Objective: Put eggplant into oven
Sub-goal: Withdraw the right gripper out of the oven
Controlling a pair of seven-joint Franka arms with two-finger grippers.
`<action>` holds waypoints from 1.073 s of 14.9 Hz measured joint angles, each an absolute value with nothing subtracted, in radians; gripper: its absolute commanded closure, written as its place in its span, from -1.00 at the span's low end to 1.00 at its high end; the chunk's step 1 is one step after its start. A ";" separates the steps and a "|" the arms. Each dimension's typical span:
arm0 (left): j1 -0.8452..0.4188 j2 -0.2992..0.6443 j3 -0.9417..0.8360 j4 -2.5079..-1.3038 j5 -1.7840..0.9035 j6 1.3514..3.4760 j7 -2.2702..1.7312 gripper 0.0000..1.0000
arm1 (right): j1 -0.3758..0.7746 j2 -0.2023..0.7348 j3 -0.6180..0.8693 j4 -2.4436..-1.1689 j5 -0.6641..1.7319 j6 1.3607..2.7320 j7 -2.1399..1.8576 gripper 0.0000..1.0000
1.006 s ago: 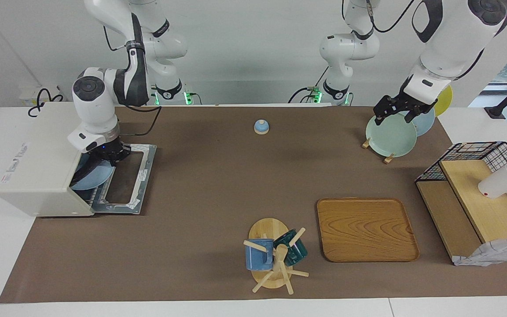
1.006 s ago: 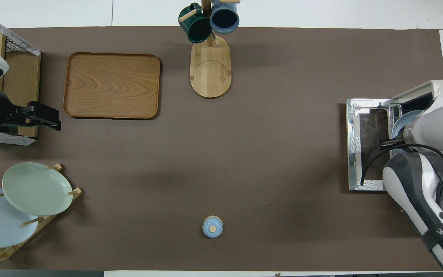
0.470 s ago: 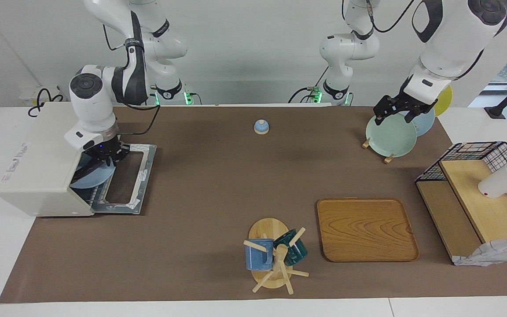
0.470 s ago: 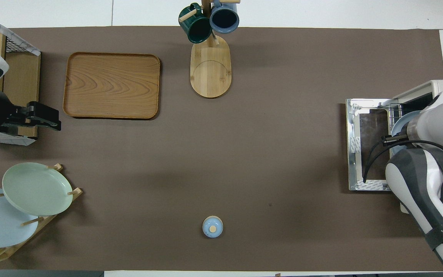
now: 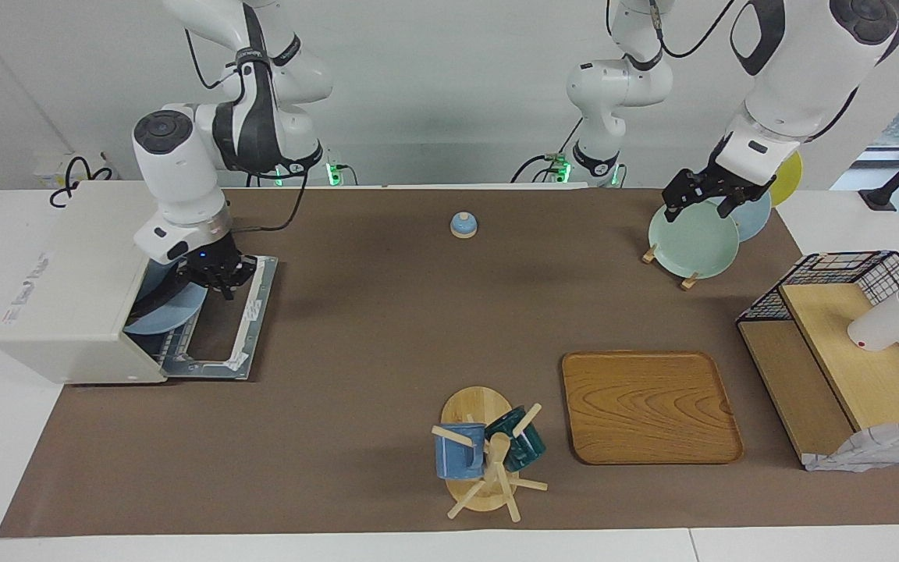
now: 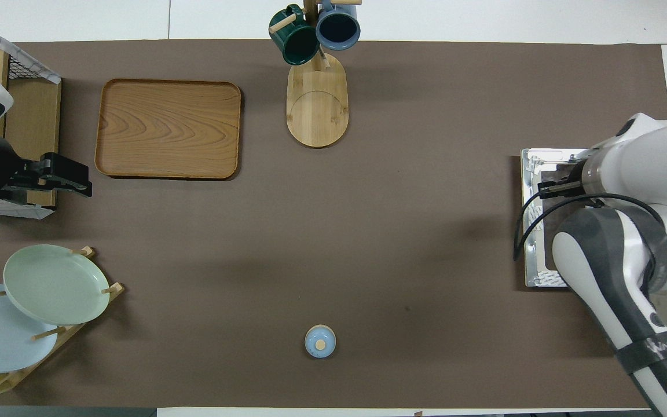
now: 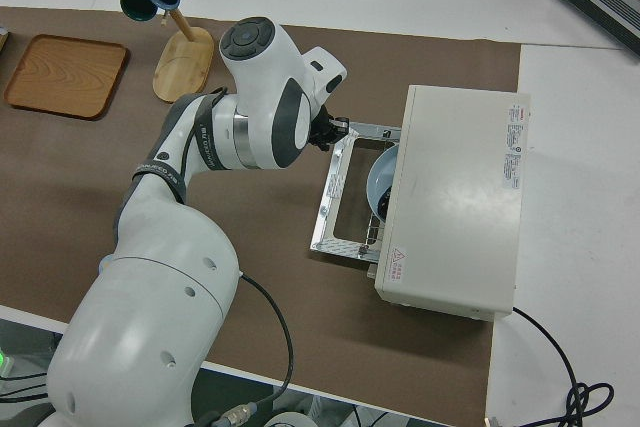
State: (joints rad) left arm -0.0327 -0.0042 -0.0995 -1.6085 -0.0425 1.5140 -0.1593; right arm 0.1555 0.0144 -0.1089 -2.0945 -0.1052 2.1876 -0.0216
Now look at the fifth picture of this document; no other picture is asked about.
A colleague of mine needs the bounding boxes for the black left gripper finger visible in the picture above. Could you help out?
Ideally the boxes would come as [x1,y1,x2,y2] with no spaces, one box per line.
[662,170,702,224]
[717,187,764,219]

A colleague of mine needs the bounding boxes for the cream toaster oven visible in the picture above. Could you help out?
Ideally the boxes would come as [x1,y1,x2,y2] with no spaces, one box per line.
[0,181,279,386]

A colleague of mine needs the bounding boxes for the light blue racked plate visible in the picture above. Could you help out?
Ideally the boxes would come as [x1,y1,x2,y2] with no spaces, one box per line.
[727,187,773,243]

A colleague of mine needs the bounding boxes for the pale green plate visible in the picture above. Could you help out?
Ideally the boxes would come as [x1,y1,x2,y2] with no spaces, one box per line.
[648,200,741,279]

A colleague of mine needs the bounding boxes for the yellow plate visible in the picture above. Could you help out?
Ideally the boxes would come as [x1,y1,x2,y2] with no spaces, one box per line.
[768,150,803,207]

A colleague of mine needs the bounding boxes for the wooden plate rack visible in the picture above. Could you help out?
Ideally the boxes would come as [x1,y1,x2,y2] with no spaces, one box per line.
[641,244,700,291]

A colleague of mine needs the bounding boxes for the brown table mat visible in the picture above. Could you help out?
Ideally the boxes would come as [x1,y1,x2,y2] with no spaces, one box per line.
[0,187,899,539]

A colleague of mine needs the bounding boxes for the white plastic cup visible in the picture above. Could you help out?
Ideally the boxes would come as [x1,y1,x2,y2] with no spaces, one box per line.
[847,289,899,352]

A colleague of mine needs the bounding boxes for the wooden serving tray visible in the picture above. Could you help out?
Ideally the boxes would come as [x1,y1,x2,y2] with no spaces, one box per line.
[561,350,744,466]

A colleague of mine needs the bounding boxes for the wooden mug tree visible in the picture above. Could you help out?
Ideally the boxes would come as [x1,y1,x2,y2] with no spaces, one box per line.
[432,386,549,522]

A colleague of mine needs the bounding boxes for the grey patterned cloth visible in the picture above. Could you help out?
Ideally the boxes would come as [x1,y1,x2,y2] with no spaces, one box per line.
[803,420,899,472]

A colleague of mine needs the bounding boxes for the blue ceramic mug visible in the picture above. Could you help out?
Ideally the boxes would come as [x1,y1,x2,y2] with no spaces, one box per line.
[435,423,488,481]

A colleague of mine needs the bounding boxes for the dark green ceramic mug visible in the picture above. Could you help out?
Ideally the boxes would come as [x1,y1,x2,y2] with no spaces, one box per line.
[485,406,547,472]

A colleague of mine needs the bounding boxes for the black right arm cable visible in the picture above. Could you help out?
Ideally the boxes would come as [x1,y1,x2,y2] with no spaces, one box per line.
[184,27,311,233]

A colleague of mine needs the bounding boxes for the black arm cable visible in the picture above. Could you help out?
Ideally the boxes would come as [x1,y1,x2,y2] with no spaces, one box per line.
[607,0,731,60]
[184,27,311,233]

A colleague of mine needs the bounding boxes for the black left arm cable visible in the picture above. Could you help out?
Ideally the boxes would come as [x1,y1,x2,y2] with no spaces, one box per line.
[607,0,731,60]

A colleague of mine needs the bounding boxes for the black oven power cord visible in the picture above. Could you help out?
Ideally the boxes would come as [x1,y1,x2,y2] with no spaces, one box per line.
[49,156,115,208]

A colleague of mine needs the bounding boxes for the wooden shelf with wire basket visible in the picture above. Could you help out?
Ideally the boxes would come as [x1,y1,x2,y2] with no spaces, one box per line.
[736,251,899,469]

